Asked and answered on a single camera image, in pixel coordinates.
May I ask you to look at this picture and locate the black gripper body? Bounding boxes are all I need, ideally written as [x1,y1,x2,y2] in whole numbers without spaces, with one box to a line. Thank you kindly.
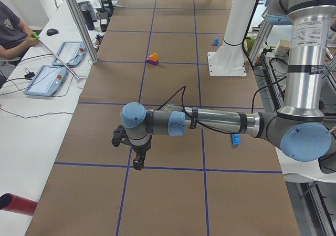
[132,138,152,158]

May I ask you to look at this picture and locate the orange trapezoid block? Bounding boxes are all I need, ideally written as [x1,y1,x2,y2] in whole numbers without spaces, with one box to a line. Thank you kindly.
[148,53,159,63]

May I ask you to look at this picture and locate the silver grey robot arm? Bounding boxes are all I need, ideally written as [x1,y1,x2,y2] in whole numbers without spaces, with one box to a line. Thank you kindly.
[118,0,276,170]

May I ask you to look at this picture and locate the purple trapezoid block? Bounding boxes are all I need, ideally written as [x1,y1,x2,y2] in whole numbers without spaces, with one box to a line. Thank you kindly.
[145,58,159,66]

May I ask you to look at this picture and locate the long blue brick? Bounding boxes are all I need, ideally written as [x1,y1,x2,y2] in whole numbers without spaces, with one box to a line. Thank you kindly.
[231,134,241,147]

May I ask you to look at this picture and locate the brown paper table cover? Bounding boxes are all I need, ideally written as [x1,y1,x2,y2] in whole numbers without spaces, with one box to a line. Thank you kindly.
[26,6,300,235]

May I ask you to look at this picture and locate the blue tape grid lines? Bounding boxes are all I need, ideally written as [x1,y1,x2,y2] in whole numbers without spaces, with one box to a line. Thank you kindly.
[54,0,284,236]

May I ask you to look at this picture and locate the near teach pendant tablet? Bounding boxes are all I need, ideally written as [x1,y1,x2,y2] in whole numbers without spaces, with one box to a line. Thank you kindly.
[24,65,68,97]

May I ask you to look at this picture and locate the teach pendant tablet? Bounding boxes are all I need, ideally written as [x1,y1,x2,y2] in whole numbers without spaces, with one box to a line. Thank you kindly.
[57,42,86,67]
[24,65,68,97]

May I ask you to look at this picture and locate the far teach pendant tablet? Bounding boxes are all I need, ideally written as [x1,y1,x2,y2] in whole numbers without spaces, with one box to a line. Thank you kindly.
[57,42,86,67]

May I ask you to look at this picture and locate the small blue brick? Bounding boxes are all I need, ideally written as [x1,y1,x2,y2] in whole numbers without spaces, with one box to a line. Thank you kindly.
[213,38,219,46]

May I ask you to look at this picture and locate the red cylinder tube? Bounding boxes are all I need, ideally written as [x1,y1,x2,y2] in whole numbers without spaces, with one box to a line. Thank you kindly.
[1,193,38,216]

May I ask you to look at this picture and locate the black water bottle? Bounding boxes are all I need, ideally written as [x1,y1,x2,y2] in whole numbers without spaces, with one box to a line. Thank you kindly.
[80,4,94,30]

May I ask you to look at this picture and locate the black computer mouse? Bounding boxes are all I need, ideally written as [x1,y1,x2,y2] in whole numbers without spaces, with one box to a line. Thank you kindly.
[46,28,59,36]

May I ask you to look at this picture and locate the white chair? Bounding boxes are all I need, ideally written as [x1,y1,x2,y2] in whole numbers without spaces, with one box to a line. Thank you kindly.
[275,148,335,183]

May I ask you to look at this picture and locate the black keyboard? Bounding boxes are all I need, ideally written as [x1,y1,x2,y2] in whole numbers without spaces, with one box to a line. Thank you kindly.
[78,1,97,22]

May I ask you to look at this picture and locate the seated person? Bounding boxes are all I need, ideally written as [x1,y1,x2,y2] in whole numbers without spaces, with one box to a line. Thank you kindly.
[0,1,40,89]

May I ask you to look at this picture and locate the small beige box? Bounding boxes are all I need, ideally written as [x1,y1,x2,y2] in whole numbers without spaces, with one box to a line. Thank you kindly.
[275,39,290,57]

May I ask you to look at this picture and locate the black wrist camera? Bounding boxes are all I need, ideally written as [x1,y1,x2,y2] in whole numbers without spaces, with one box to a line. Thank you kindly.
[111,125,131,147]

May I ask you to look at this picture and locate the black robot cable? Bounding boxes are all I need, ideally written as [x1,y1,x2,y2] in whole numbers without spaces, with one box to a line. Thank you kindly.
[156,85,242,135]

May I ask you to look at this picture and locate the aluminium frame post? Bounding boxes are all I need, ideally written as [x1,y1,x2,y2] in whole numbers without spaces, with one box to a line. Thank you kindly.
[66,0,98,64]

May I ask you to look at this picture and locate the green handled reach stick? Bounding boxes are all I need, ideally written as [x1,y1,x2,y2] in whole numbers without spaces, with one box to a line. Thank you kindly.
[31,32,81,80]

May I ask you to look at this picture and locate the aluminium frame rack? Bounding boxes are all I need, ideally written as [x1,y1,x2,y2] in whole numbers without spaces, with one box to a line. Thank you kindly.
[249,19,335,235]

